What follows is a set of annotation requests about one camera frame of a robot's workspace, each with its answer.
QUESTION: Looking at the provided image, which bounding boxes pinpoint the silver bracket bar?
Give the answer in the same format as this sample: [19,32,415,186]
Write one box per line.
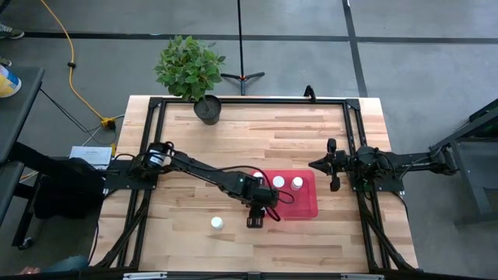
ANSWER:
[341,273,384,280]
[123,271,168,280]

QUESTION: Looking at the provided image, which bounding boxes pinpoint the potted green plant black pot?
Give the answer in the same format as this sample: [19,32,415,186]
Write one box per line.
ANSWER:
[153,34,227,126]

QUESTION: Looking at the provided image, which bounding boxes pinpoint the black clamp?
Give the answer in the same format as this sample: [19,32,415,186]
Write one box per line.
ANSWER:
[303,84,318,103]

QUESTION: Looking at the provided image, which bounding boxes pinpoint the black bag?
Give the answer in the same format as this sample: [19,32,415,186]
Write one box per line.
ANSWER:
[33,157,107,221]

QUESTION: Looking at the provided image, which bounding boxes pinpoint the black floor cable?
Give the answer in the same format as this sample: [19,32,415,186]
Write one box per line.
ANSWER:
[38,87,114,135]

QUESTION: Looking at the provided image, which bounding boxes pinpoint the dark grey desk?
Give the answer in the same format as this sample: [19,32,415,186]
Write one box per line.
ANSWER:
[0,161,44,250]
[0,65,46,164]

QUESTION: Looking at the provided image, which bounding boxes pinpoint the dark metal cart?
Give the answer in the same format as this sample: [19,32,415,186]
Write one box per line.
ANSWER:
[429,96,498,227]

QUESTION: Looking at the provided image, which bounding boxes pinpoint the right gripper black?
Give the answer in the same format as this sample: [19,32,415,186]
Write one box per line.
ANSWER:
[310,138,353,193]

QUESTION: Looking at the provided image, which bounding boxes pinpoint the black tripod stand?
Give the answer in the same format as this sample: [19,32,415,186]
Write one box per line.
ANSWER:
[220,0,266,96]

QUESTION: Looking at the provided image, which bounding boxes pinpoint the black desk strut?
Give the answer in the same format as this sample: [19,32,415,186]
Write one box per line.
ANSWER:
[7,142,75,176]

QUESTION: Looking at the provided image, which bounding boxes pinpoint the person's leg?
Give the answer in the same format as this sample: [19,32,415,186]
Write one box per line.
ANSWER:
[40,254,90,274]

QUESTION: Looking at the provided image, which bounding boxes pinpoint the yellow blue white container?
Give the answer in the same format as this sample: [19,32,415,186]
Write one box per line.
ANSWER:
[0,64,23,99]

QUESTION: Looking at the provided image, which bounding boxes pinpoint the yellow power cable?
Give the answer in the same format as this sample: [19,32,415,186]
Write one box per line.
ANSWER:
[38,0,117,130]

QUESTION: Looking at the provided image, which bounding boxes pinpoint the pink translucent plastic basket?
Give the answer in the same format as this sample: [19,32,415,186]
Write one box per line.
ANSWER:
[250,169,319,221]

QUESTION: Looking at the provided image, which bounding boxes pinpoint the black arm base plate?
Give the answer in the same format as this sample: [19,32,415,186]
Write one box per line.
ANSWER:
[103,159,160,191]
[348,161,405,194]

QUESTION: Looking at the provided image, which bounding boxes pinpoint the white power supply box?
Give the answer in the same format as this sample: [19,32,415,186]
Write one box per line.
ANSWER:
[68,145,114,170]

